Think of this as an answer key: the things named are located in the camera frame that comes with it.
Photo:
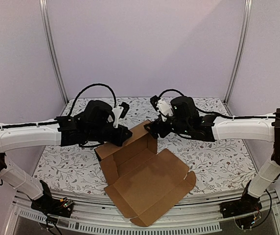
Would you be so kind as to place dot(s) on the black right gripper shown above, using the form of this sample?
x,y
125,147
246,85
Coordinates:
x,y
157,126

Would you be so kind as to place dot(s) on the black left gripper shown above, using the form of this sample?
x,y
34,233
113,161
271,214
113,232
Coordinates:
x,y
120,139

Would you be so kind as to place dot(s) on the brown cardboard box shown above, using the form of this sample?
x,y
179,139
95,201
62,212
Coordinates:
x,y
143,183

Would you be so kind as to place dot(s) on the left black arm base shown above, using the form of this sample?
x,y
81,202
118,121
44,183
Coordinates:
x,y
48,205

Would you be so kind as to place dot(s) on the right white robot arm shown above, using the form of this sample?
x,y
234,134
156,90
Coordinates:
x,y
264,128

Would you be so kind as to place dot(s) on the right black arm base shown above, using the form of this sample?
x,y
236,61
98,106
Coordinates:
x,y
245,204

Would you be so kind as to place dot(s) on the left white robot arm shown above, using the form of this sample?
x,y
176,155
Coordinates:
x,y
23,135

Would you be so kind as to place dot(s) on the floral patterned table mat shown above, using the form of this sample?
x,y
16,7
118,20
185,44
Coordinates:
x,y
219,166

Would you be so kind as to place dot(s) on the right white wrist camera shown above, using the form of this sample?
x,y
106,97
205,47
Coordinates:
x,y
161,106

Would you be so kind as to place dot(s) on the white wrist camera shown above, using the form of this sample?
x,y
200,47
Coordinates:
x,y
161,106
117,113

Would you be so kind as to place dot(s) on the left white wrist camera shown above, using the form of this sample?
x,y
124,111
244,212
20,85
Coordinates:
x,y
117,113

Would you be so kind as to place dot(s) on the aluminium front rail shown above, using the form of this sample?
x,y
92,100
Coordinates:
x,y
97,215

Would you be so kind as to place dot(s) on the left aluminium frame post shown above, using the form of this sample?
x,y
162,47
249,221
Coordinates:
x,y
51,49

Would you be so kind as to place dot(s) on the aluminium frame post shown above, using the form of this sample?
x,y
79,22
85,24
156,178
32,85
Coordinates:
x,y
239,51
51,49

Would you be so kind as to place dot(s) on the right aluminium frame post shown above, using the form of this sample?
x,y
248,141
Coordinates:
x,y
239,51

